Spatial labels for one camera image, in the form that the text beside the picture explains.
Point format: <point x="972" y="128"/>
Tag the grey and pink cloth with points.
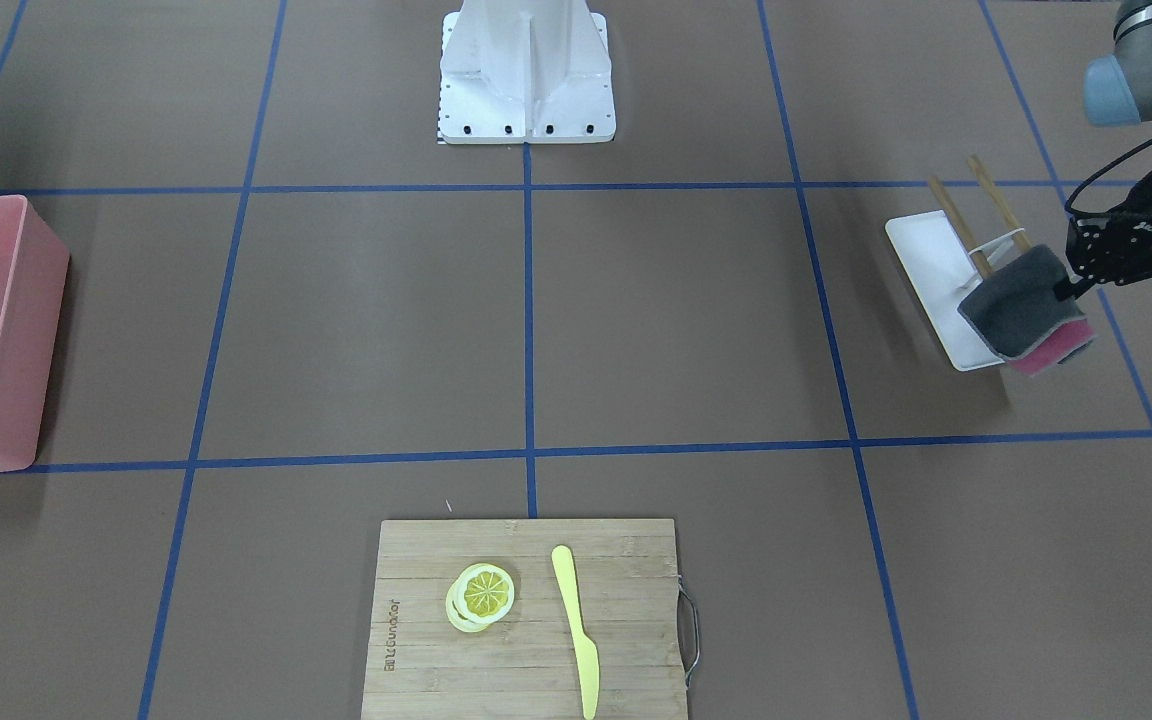
<point x="1015" y="311"/>

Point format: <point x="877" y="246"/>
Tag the wooden chopstick near tray centre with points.
<point x="988" y="184"/>

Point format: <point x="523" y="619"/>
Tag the white chopstick rest clip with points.
<point x="988" y="258"/>

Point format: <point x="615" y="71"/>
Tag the wooden chopstick at tray edge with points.
<point x="964" y="236"/>

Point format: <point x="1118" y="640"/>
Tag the white rectangular tray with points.
<point x="941" y="275"/>

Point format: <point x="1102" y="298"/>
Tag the bamboo cutting board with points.
<point x="523" y="666"/>

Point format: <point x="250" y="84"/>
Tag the yellow plastic knife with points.
<point x="585" y="651"/>

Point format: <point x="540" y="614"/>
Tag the lemon slice toy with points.
<point x="479" y="597"/>

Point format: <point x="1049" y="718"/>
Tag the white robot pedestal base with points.
<point x="525" y="72"/>

